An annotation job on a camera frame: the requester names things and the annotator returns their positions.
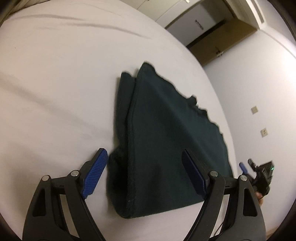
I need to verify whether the right hand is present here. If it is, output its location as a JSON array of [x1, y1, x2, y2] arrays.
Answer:
[[255, 191, 264, 206]]

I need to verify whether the lower wall socket plate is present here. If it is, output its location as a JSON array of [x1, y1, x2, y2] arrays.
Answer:
[[251, 106, 258, 114]]

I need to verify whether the upper wall socket plate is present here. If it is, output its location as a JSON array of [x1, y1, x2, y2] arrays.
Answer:
[[260, 128, 268, 138]]

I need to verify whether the dark green cloth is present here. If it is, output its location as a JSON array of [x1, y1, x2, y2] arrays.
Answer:
[[107, 63, 233, 218]]

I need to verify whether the white bed mattress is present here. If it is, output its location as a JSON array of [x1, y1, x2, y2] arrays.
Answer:
[[1, 1, 238, 237]]

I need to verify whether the white door with sign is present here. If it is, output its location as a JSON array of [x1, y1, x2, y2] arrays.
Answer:
[[167, 1, 231, 46]]

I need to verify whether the brown wooden door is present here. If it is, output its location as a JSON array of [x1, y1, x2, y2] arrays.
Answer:
[[187, 19, 256, 66]]

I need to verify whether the wall socket plate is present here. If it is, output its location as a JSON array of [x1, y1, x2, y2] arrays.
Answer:
[[251, 106, 258, 114], [260, 128, 268, 138]]

